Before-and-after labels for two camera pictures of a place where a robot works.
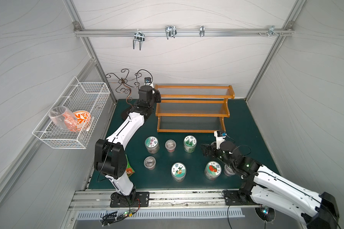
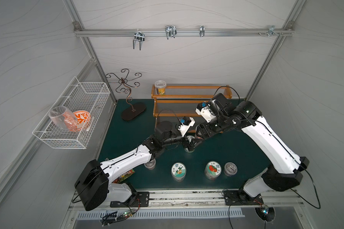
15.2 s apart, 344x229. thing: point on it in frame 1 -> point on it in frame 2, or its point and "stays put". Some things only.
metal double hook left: (139, 36) stays put
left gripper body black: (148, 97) -> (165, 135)
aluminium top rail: (181, 32) stays put
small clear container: (149, 162) stays put
